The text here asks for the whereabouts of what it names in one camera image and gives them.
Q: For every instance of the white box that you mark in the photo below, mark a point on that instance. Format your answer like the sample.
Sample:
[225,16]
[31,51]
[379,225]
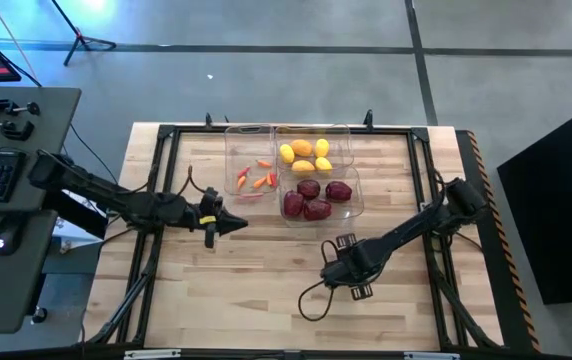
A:
[73,236]

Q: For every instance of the yellow lemon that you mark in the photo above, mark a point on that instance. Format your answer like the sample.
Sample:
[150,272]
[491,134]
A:
[287,153]
[323,164]
[322,147]

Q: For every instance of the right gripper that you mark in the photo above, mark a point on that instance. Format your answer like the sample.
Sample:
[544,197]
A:
[356,265]

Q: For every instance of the clear plastic basket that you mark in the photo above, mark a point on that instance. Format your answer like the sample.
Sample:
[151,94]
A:
[341,145]
[353,210]
[251,145]

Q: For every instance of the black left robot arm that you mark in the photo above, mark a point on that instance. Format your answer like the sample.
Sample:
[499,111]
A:
[141,207]

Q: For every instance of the dark red fruit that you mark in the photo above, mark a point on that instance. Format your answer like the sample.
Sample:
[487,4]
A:
[317,210]
[293,204]
[308,189]
[339,191]

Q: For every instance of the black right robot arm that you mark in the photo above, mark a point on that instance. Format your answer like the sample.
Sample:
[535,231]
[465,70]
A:
[416,227]

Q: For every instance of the black tripod stand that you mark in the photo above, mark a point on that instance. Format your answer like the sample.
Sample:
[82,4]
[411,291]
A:
[82,40]

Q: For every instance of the black C clamp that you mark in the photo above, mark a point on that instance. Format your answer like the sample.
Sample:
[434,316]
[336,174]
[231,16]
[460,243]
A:
[13,131]
[1,106]

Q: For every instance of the black round knob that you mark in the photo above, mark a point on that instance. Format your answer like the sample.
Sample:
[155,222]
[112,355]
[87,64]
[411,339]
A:
[39,314]

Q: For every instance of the black computer mouse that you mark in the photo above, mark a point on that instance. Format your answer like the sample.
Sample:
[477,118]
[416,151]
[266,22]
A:
[8,235]

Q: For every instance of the black yellow hazard edge strip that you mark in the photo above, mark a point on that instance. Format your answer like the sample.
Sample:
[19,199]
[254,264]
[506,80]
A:
[500,227]

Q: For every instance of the large black box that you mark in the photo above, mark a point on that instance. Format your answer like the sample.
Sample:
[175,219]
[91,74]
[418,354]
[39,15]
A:
[561,225]

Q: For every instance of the orange mango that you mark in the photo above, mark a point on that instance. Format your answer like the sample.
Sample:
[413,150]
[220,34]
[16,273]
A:
[301,148]
[303,167]

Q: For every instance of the white metal bracket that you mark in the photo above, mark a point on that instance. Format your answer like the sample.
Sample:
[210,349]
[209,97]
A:
[431,356]
[151,355]

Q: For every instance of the black table clamp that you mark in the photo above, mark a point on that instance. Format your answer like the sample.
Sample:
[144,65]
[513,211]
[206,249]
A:
[368,119]
[208,121]

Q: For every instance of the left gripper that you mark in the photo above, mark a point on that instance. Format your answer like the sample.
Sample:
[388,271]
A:
[193,217]

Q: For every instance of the black aluminium table frame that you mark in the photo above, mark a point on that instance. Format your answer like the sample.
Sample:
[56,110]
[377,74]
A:
[196,129]

